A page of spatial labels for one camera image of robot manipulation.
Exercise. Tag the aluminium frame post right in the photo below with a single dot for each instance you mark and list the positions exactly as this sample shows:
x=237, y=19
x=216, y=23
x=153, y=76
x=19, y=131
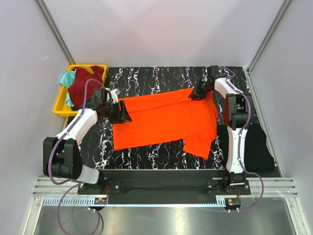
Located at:
x=269, y=34

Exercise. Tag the black marble pattern mat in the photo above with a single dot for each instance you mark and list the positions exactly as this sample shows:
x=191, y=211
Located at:
x=97, y=146

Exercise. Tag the slotted cable duct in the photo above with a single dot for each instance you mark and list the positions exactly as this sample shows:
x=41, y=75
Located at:
x=114, y=201

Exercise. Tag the aluminium frame post left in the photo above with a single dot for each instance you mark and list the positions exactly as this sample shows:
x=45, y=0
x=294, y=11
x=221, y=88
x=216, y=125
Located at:
x=54, y=29

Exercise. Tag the dark red t shirt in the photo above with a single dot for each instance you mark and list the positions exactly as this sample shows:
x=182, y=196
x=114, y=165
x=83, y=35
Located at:
x=77, y=90

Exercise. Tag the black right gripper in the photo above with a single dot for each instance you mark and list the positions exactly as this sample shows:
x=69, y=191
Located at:
x=198, y=90

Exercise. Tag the yellow plastic bin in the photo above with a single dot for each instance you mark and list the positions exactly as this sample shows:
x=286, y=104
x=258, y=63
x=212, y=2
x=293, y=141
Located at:
x=61, y=108

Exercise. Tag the orange t shirt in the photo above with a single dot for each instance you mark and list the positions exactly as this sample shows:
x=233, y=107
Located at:
x=165, y=117

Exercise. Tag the black folded t shirt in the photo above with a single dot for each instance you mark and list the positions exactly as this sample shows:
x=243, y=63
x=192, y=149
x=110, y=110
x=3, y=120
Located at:
x=257, y=156

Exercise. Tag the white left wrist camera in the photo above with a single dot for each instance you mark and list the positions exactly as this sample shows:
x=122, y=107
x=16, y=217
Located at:
x=113, y=96

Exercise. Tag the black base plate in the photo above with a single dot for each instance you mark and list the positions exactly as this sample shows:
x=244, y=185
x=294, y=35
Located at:
x=187, y=184

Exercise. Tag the teal t shirt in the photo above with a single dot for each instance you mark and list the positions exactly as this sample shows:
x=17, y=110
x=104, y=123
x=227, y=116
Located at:
x=67, y=80

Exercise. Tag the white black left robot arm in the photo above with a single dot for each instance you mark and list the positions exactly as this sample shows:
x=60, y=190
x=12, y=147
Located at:
x=61, y=154

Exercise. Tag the aluminium frame post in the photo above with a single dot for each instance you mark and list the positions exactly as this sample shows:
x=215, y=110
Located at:
x=54, y=29
x=269, y=34

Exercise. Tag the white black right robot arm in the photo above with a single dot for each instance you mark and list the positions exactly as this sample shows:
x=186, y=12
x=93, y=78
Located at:
x=237, y=117

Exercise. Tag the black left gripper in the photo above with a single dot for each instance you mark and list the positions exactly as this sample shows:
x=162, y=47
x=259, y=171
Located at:
x=121, y=111

